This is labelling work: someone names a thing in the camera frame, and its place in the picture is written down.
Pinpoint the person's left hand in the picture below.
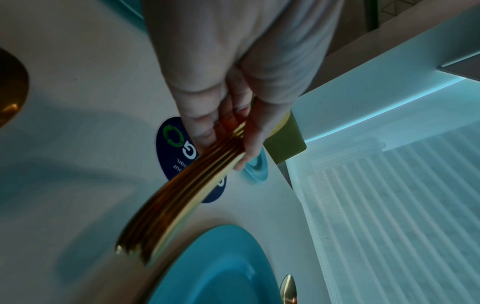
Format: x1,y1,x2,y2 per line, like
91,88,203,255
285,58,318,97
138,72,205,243
142,0,346,171

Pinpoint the green padded bench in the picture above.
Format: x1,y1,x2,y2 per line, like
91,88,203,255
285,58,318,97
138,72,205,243
262,110,308,166

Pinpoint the round purple sticker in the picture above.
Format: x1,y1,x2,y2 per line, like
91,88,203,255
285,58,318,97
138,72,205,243
154,116,227,204

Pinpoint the white window blind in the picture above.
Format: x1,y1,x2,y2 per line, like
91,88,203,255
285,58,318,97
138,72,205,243
284,41,480,304

